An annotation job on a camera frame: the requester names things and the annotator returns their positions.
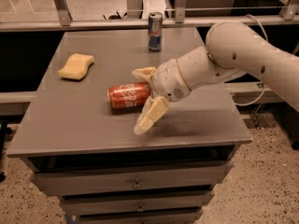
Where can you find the metal window railing frame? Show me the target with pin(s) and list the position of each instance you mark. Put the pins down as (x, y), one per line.
(67, 15)

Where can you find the blue silver energy drink can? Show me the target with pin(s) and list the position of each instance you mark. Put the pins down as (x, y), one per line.
(155, 25)

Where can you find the red coke can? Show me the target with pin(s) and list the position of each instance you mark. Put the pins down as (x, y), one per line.
(128, 95)

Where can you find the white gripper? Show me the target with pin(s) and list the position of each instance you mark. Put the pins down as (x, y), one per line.
(168, 79)

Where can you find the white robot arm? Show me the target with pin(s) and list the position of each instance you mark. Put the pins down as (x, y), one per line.
(231, 50)

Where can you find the grey drawer cabinet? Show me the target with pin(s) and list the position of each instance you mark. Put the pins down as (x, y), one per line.
(88, 155)

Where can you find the yellow sponge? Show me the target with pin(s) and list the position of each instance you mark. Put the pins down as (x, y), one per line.
(76, 66)

